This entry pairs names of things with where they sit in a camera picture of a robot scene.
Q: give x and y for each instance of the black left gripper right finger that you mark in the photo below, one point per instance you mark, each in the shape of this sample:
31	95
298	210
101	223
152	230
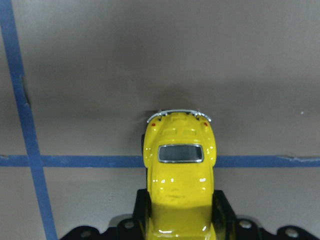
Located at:
223	217

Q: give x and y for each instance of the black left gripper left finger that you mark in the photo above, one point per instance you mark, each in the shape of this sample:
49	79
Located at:
142	211

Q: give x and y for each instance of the yellow beetle toy car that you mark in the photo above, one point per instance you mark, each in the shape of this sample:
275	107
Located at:
179	153

